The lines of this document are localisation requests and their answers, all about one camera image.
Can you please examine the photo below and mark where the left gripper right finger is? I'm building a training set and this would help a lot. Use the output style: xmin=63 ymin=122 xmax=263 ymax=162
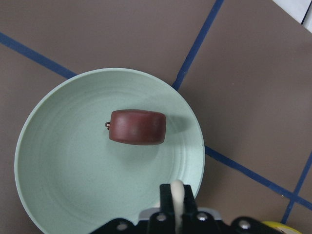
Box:
xmin=181 ymin=185 xmax=219 ymax=234

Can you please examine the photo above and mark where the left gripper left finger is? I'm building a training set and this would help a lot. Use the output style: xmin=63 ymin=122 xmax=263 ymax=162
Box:
xmin=148 ymin=184 xmax=176 ymax=234

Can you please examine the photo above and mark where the bottom yellow steamer layer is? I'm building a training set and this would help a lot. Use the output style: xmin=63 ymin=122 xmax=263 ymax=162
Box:
xmin=262 ymin=221 xmax=302 ymax=234

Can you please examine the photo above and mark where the brown bun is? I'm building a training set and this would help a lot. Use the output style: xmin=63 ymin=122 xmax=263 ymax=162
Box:
xmin=105 ymin=109 xmax=166 ymax=145

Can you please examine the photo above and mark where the light green plate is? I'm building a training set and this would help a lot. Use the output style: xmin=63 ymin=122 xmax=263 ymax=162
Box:
xmin=14 ymin=68 xmax=205 ymax=234

